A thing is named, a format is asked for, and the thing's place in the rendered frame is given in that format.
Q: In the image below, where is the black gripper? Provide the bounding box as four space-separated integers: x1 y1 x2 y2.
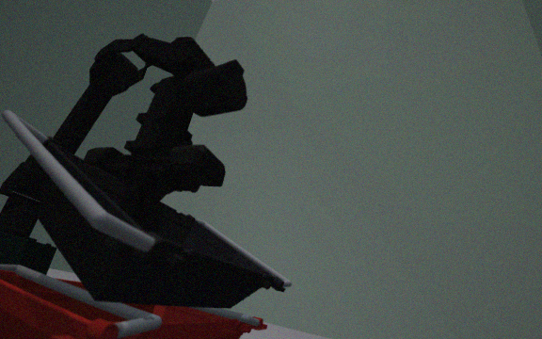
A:
84 105 226 226

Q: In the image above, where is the red plastic tray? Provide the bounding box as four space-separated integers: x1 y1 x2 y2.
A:
0 270 267 339

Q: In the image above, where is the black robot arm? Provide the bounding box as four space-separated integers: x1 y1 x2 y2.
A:
0 33 247 241

